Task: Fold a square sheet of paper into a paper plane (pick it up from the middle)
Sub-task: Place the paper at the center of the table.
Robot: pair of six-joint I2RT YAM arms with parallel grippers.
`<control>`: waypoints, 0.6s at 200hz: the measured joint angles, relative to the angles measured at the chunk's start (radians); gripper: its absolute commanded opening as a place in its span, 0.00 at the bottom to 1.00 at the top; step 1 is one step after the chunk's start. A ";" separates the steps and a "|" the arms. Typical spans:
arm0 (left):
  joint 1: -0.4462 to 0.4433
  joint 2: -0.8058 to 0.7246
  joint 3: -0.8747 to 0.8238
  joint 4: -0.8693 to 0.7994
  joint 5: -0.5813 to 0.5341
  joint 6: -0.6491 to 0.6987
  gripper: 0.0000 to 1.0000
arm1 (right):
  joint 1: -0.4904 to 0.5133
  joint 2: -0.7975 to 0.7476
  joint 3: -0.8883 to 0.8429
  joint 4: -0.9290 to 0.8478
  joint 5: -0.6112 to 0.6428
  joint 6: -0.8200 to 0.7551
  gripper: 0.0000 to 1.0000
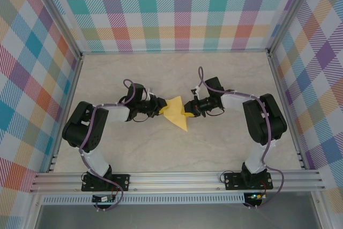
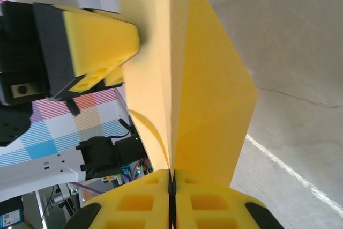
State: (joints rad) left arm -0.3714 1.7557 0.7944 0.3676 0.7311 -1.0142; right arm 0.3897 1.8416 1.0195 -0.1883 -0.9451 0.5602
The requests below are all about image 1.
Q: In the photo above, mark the yellow cloth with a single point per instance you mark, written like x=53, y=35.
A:
x=175, y=111

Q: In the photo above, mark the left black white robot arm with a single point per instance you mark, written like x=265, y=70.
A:
x=72, y=129

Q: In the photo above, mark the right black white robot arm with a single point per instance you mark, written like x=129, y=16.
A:
x=254, y=121

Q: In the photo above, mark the grey metal panel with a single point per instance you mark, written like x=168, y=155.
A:
x=174, y=217

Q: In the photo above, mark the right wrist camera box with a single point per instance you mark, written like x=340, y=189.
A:
x=197, y=93

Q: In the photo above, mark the thin aluminium cross rail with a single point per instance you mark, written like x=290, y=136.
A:
x=174, y=51

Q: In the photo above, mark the wide aluminium frame rail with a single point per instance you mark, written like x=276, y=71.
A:
x=174, y=180

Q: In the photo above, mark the left aluminium side rail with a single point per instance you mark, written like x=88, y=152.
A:
x=66, y=113

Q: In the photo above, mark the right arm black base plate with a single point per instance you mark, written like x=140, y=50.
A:
x=233, y=182

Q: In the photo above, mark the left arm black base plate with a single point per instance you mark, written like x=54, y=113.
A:
x=122, y=182

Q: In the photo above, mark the right aluminium corner post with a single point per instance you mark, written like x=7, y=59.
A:
x=290, y=11

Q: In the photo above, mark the aluminium corner post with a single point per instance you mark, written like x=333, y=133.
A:
x=290, y=11
x=57, y=14

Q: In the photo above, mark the left aluminium corner post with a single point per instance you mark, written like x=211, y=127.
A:
x=57, y=14

